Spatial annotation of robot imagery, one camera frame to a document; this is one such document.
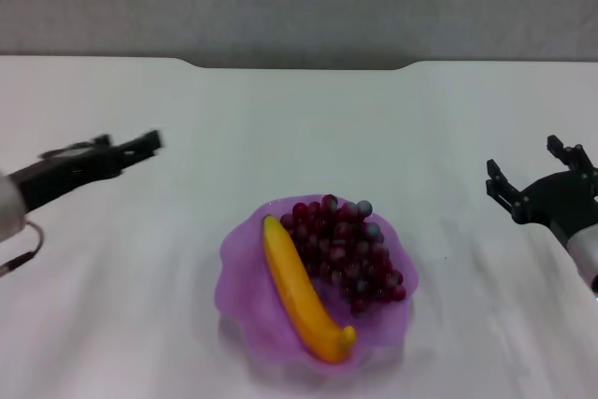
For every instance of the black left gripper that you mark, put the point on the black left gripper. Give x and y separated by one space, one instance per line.
70 177

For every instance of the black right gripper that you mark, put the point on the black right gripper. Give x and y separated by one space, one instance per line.
551 200

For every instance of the dark red grape bunch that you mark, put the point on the dark red grape bunch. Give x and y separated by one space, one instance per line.
350 254

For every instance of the yellow banana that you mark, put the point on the yellow banana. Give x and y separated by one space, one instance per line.
299 287

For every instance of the purple wavy plastic bowl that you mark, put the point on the purple wavy plastic bowl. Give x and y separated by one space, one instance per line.
243 277

